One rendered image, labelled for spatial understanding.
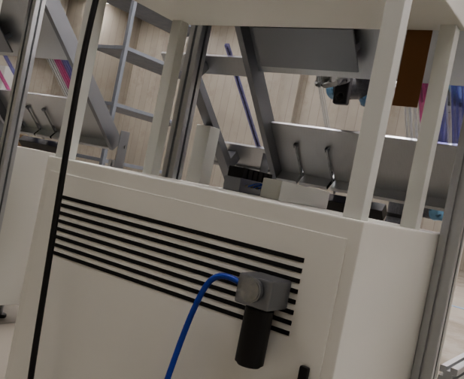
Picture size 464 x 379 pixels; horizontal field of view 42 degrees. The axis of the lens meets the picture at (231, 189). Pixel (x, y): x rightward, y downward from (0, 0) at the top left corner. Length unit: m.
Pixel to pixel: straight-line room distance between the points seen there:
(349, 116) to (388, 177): 9.90
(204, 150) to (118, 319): 1.02
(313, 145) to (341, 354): 1.07
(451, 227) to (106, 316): 0.69
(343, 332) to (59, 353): 0.59
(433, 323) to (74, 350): 0.70
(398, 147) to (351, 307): 0.92
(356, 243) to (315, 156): 1.05
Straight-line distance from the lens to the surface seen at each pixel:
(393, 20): 0.95
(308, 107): 12.16
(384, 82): 0.92
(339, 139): 1.84
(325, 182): 1.94
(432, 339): 1.29
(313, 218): 0.92
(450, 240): 1.28
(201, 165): 2.05
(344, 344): 0.93
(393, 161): 1.81
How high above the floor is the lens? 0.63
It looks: level
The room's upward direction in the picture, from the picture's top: 11 degrees clockwise
